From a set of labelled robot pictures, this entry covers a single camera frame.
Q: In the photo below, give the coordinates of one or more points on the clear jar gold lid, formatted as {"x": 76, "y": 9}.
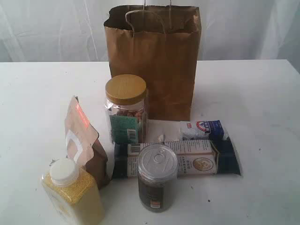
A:
{"x": 126, "y": 108}

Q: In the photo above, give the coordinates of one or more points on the dark can silver pull-tab lid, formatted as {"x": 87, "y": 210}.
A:
{"x": 157, "y": 170}

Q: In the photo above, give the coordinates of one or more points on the brown paper shopping bag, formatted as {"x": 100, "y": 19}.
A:
{"x": 160, "y": 44}

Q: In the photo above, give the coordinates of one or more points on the kraft stand-up coffee pouch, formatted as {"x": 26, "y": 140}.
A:
{"x": 83, "y": 145}

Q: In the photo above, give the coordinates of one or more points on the yellow millet bottle white cap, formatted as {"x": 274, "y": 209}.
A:
{"x": 73, "y": 192}

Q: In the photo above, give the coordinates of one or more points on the white blue salt packet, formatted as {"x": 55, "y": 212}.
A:
{"x": 203, "y": 130}

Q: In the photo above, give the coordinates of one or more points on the long noodle package dark ends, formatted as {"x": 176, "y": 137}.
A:
{"x": 195, "y": 157}

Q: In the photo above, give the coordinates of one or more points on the small torn plastic scrap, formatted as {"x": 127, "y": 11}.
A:
{"x": 53, "y": 161}

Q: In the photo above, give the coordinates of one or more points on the white backdrop curtain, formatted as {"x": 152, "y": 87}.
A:
{"x": 73, "y": 30}

